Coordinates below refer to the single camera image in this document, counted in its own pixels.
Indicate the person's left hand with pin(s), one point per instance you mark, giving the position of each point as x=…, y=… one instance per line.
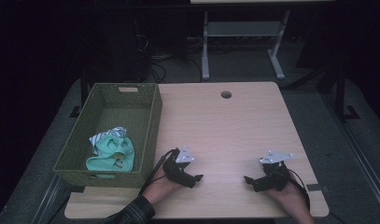
x=161, y=188

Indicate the aluminium floor rail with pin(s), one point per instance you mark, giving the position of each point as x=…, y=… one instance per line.
x=49, y=199
x=358, y=146

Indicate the grey tape strip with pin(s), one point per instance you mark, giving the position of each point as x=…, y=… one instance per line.
x=316, y=187

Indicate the person's right hand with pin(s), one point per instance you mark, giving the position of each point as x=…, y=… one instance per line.
x=290, y=199

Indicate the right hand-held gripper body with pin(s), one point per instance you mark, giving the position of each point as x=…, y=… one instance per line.
x=273, y=177

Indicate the white metal stand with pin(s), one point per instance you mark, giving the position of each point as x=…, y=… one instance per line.
x=242, y=29

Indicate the green woven basket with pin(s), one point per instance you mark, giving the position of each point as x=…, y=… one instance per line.
x=116, y=124

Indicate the mint green striped baby garment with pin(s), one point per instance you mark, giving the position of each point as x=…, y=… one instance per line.
x=114, y=152

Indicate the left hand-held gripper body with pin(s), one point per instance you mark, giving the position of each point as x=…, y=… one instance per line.
x=177, y=169

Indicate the black frame post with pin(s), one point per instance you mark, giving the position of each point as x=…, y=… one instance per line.
x=340, y=93
x=83, y=90

